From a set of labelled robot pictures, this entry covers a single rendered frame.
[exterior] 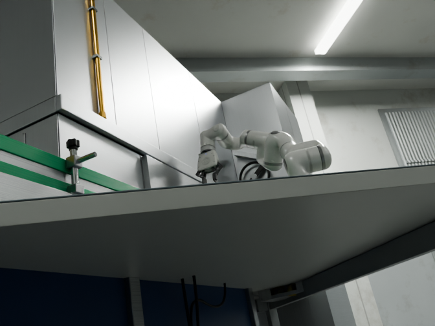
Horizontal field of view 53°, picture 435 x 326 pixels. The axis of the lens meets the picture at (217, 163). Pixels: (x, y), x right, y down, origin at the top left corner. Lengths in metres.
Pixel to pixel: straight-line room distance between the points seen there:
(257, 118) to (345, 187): 2.31
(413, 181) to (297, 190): 0.21
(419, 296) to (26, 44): 4.83
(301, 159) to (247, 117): 1.45
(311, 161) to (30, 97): 1.02
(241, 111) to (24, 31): 1.66
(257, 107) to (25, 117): 1.78
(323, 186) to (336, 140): 5.09
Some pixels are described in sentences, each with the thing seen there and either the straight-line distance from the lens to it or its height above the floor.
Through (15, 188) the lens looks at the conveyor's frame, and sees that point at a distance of 0.86.
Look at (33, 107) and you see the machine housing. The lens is 1.64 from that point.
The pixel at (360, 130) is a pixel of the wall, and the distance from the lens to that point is 6.05.
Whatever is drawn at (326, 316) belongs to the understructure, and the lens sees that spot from 2.65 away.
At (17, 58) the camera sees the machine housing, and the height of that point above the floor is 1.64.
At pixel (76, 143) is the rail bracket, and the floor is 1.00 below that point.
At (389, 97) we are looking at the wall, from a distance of 6.62.
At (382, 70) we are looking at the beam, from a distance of 5.77.
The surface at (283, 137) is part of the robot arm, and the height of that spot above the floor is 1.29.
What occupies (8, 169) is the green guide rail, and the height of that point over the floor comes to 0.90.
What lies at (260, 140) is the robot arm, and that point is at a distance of 2.02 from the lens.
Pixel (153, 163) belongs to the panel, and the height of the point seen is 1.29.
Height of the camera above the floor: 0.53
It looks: 23 degrees up
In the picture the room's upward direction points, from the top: 11 degrees counter-clockwise
